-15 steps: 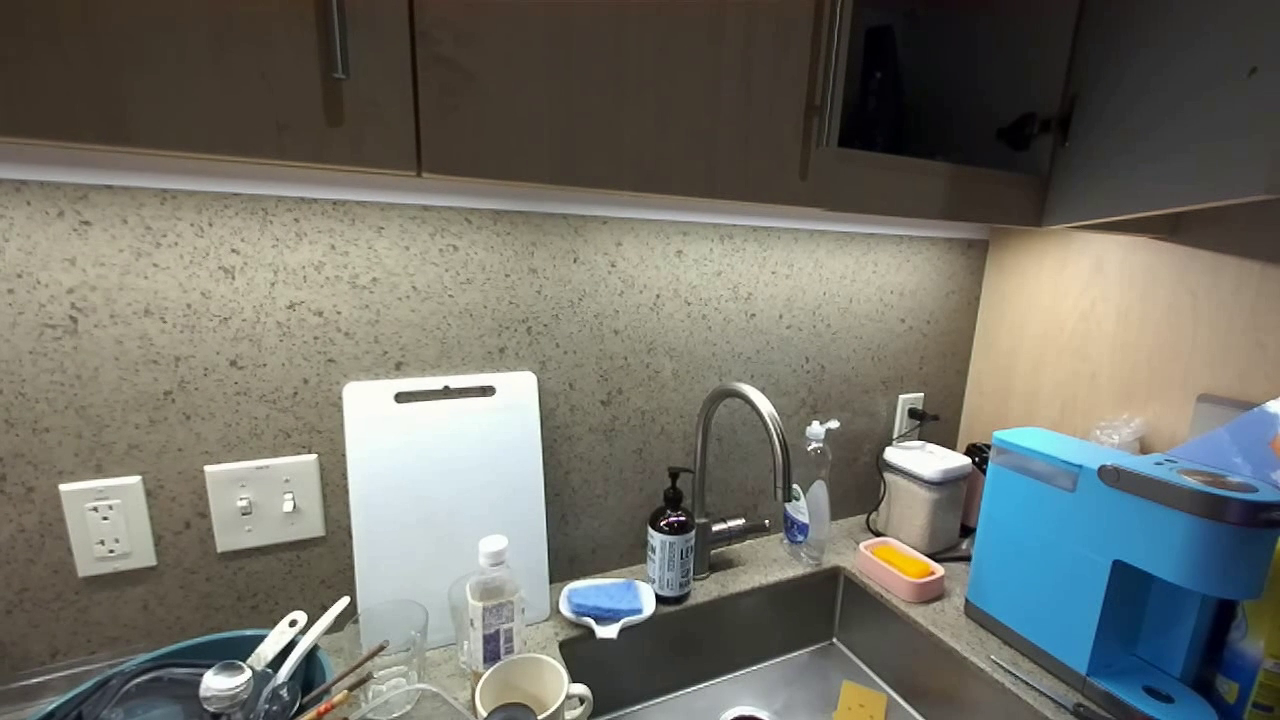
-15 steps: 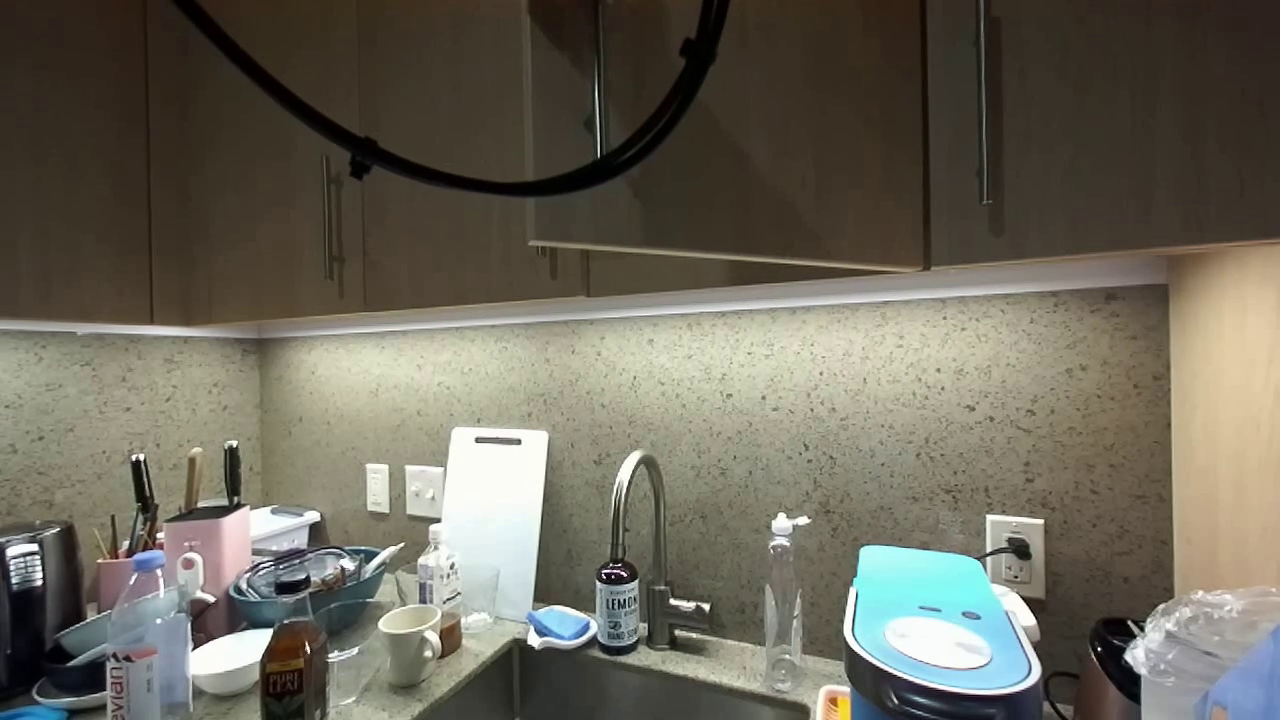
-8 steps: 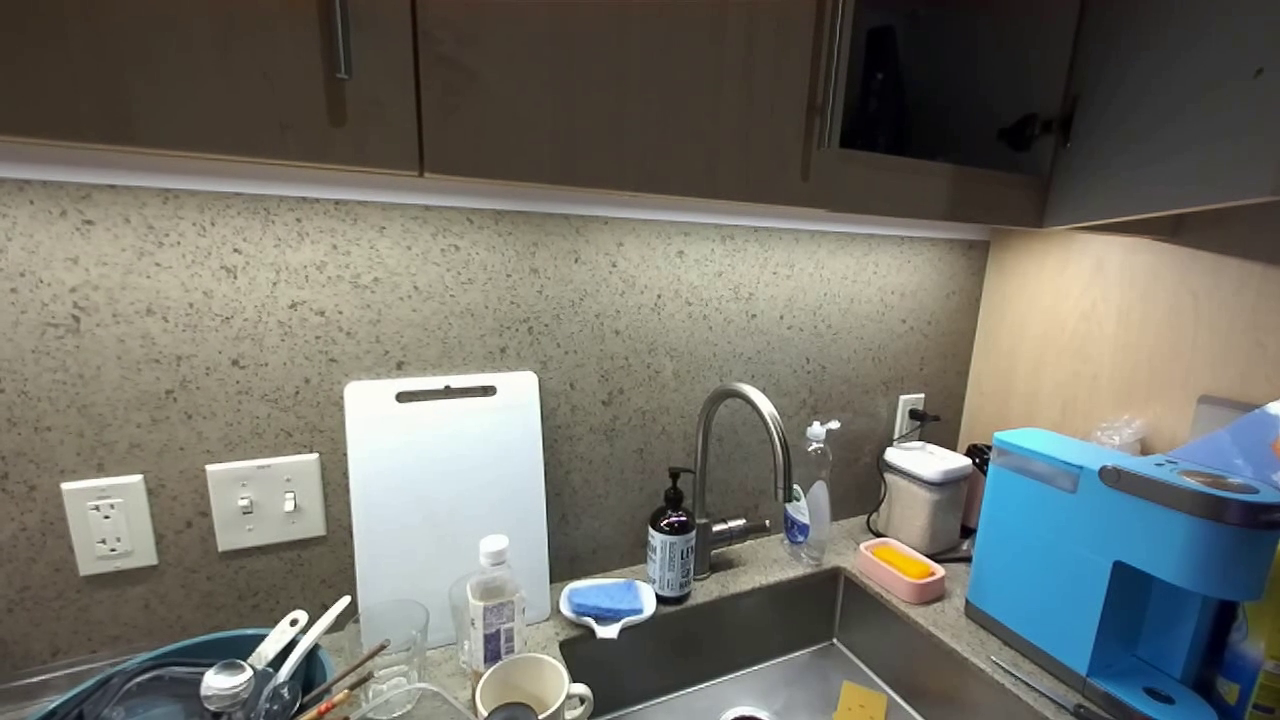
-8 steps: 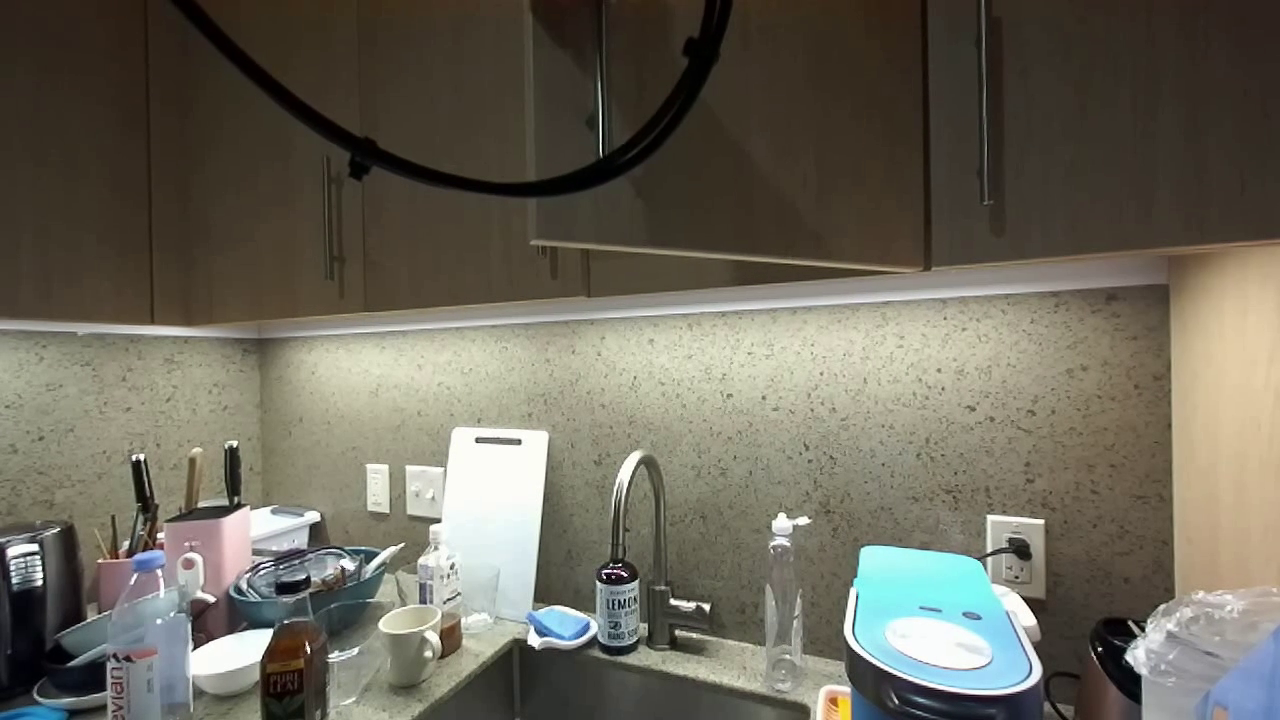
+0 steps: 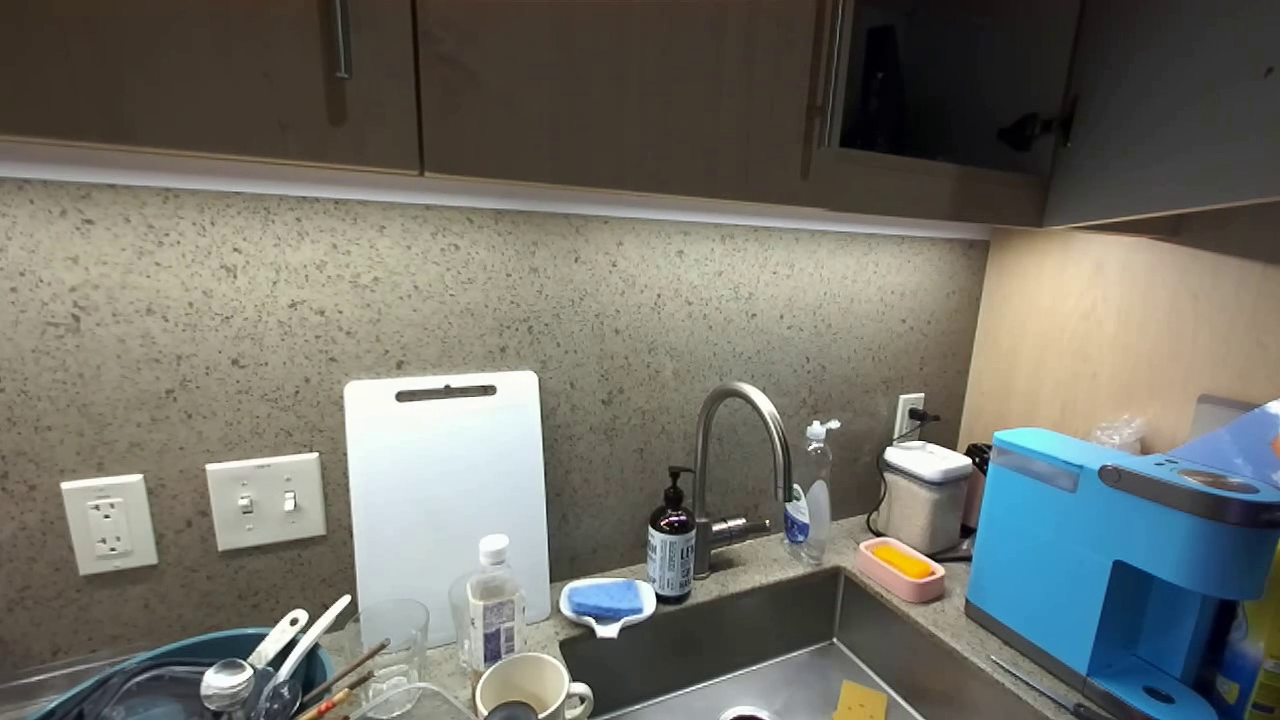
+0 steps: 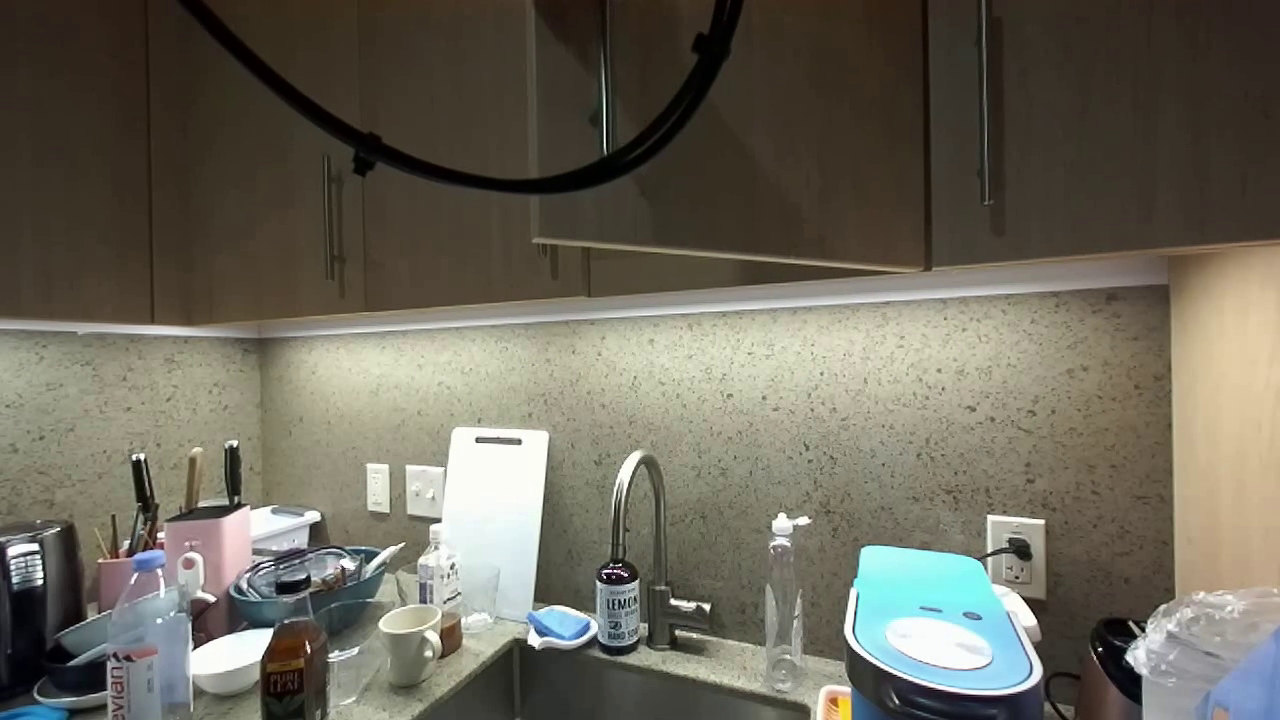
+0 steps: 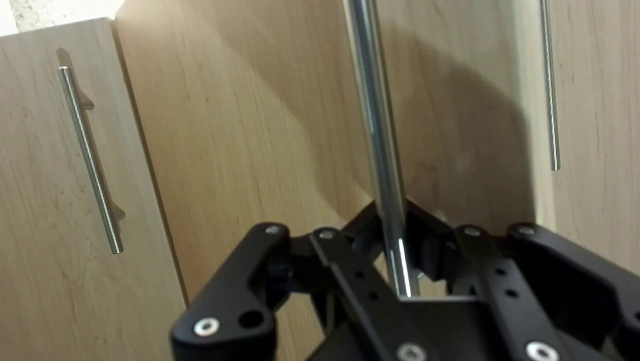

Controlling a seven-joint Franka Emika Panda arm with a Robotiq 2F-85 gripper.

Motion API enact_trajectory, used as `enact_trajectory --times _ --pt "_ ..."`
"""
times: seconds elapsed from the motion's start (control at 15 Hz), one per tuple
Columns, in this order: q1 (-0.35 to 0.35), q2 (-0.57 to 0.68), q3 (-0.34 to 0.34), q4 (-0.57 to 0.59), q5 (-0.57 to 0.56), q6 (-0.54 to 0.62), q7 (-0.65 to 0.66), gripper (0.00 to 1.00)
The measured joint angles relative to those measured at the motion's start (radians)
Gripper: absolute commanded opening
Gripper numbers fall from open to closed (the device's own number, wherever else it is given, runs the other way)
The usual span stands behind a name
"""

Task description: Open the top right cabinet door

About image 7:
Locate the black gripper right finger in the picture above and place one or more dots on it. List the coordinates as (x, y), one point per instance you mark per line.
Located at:
(566, 293)

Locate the wooden cabinet door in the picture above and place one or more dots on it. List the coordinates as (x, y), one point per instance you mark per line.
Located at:
(601, 132)
(46, 201)
(252, 132)

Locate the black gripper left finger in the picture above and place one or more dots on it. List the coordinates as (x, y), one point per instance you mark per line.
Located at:
(232, 302)

